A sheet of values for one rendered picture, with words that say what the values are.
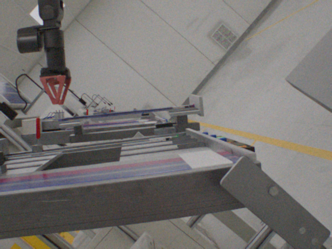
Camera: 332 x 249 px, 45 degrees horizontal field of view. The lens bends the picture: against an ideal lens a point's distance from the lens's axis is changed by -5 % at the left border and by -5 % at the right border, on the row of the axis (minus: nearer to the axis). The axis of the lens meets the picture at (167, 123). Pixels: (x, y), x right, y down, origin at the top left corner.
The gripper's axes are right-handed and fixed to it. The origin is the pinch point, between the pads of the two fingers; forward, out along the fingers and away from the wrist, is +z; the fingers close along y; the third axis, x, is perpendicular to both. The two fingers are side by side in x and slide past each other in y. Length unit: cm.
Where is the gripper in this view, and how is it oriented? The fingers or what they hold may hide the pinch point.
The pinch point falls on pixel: (58, 101)
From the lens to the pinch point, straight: 115.9
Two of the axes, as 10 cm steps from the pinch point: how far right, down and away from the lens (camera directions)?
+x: 9.9, -0.9, 1.0
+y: 1.0, 0.4, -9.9
